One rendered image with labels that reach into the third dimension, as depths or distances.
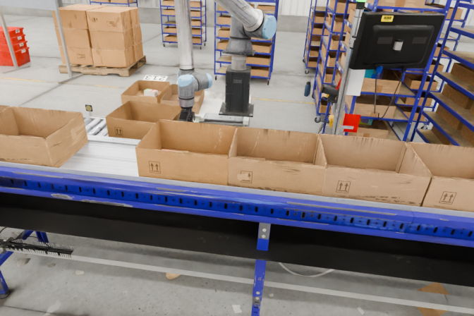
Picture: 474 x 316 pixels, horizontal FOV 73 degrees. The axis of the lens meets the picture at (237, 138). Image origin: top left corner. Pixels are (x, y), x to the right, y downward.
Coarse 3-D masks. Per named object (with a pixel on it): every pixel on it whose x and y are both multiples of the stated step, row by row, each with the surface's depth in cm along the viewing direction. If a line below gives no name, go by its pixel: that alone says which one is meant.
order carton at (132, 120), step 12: (120, 108) 202; (132, 108) 215; (144, 108) 213; (156, 108) 211; (168, 108) 209; (180, 108) 207; (108, 120) 188; (120, 120) 186; (132, 120) 185; (144, 120) 217; (156, 120) 215; (108, 132) 192; (120, 132) 190; (132, 132) 188; (144, 132) 186
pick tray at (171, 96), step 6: (174, 84) 267; (168, 90) 256; (174, 90) 269; (204, 90) 267; (168, 96) 257; (174, 96) 267; (198, 96) 269; (204, 96) 269; (162, 102) 234; (168, 102) 234; (174, 102) 234; (198, 102) 234; (192, 108) 236; (198, 108) 236
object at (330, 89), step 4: (320, 88) 205; (324, 88) 200; (328, 88) 200; (332, 88) 200; (324, 92) 201; (328, 92) 201; (332, 92) 200; (336, 92) 200; (328, 96) 205; (332, 96) 203; (328, 100) 204; (332, 100) 204
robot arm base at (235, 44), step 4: (232, 40) 220; (236, 40) 218; (240, 40) 218; (244, 40) 218; (248, 40) 220; (228, 44) 224; (232, 44) 220; (236, 44) 218; (240, 44) 218; (244, 44) 219; (248, 44) 221; (228, 48) 223; (232, 48) 220; (236, 48) 219; (240, 48) 218; (244, 48) 219; (248, 48) 221; (252, 48) 224; (240, 52) 219; (244, 52) 220; (248, 52) 221
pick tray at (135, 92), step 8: (144, 80) 273; (152, 80) 272; (128, 88) 254; (136, 88) 271; (144, 88) 276; (152, 88) 276; (160, 88) 275; (128, 96) 239; (136, 96) 239; (144, 96) 264; (160, 96) 246
